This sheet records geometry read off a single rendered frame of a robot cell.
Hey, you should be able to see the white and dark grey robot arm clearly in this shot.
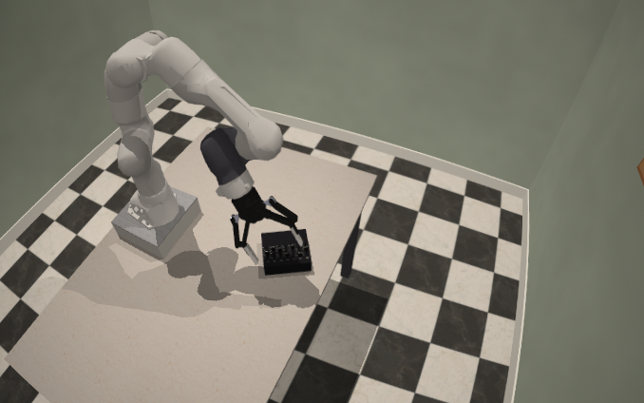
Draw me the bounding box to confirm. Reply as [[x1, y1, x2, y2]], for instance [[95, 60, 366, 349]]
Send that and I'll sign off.
[[104, 30, 283, 230]]

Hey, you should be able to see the black lighting desk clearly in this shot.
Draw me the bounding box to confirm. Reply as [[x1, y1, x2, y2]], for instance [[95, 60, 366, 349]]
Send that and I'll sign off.
[[261, 229, 312, 276]]

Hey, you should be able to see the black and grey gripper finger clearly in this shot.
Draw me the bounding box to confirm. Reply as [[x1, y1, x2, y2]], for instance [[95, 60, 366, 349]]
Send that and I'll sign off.
[[255, 196, 303, 246], [230, 214, 258, 265]]

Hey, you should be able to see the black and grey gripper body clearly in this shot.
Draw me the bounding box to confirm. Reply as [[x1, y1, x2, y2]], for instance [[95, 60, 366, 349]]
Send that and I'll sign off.
[[232, 186, 266, 223]]

